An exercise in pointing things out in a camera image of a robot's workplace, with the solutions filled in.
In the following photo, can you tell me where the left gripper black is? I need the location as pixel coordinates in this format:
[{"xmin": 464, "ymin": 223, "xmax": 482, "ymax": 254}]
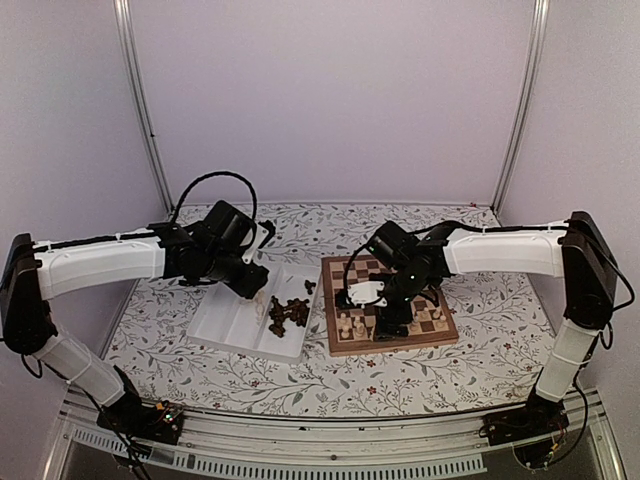
[{"xmin": 202, "ymin": 249, "xmax": 269, "ymax": 299}]

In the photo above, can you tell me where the light chess bishop piece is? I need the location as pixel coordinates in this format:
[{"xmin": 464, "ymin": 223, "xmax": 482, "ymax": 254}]
[{"xmin": 353, "ymin": 323, "xmax": 367, "ymax": 340}]

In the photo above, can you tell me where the wooden chess board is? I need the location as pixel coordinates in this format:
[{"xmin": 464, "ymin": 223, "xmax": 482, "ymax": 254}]
[{"xmin": 319, "ymin": 253, "xmax": 460, "ymax": 358}]

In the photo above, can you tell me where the white plastic compartment tray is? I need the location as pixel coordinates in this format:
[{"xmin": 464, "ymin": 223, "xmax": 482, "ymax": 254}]
[{"xmin": 187, "ymin": 262, "xmax": 321, "ymax": 364}]

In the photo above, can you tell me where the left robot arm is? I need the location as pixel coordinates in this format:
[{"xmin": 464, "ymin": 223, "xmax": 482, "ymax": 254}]
[{"xmin": 1, "ymin": 201, "xmax": 275, "ymax": 434}]

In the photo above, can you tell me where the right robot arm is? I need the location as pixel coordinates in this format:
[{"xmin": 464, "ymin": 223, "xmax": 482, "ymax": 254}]
[{"xmin": 346, "ymin": 211, "xmax": 630, "ymax": 436}]

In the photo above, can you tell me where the pile of light chess pieces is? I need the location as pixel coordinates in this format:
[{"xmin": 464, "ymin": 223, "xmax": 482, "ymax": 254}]
[{"xmin": 240, "ymin": 291, "xmax": 266, "ymax": 322}]

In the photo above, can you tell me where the pile of dark chess pieces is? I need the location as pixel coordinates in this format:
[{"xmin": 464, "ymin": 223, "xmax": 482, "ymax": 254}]
[{"xmin": 267, "ymin": 278, "xmax": 318, "ymax": 338}]

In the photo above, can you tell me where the floral patterned table mat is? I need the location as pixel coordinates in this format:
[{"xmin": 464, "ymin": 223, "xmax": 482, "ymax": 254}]
[{"xmin": 97, "ymin": 201, "xmax": 571, "ymax": 419}]

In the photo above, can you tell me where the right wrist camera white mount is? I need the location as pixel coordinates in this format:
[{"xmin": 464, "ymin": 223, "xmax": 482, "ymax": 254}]
[{"xmin": 335, "ymin": 281, "xmax": 387, "ymax": 309}]

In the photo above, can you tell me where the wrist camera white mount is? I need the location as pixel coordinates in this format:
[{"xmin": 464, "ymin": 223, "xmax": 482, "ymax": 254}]
[
  {"xmin": 240, "ymin": 220, "xmax": 276, "ymax": 264},
  {"xmin": 335, "ymin": 281, "xmax": 387, "ymax": 309}
]

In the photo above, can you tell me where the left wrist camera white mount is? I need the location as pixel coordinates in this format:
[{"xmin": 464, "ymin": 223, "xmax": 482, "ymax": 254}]
[{"xmin": 240, "ymin": 220, "xmax": 276, "ymax": 264}]

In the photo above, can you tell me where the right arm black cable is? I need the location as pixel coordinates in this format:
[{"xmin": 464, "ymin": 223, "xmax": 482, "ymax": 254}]
[{"xmin": 341, "ymin": 239, "xmax": 376, "ymax": 301}]

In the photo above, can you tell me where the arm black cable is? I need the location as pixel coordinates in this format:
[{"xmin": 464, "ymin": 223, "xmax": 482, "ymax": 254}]
[
  {"xmin": 169, "ymin": 170, "xmax": 259, "ymax": 226},
  {"xmin": 341, "ymin": 239, "xmax": 376, "ymax": 301}
]

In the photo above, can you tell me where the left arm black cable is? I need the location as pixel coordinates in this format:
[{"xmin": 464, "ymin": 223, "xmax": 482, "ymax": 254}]
[{"xmin": 169, "ymin": 170, "xmax": 259, "ymax": 226}]

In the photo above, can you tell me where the front aluminium rail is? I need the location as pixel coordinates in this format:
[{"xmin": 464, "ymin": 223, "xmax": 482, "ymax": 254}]
[{"xmin": 44, "ymin": 389, "xmax": 627, "ymax": 479}]

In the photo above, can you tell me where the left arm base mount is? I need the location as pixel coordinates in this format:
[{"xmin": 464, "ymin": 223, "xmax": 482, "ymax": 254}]
[{"xmin": 97, "ymin": 366, "xmax": 184, "ymax": 445}]

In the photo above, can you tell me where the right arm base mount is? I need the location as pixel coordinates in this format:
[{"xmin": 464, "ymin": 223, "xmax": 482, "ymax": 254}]
[{"xmin": 478, "ymin": 391, "xmax": 569, "ymax": 469}]

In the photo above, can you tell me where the left aluminium frame post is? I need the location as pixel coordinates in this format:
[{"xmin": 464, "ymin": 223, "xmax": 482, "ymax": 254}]
[{"xmin": 113, "ymin": 0, "xmax": 174, "ymax": 213}]

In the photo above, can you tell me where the aluminium frame post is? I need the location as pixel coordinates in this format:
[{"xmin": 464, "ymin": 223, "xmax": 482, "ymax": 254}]
[
  {"xmin": 113, "ymin": 0, "xmax": 174, "ymax": 213},
  {"xmin": 491, "ymin": 0, "xmax": 550, "ymax": 217}
]

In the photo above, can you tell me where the right aluminium frame post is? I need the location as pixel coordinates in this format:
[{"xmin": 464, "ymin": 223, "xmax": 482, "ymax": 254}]
[{"xmin": 491, "ymin": 0, "xmax": 550, "ymax": 217}]

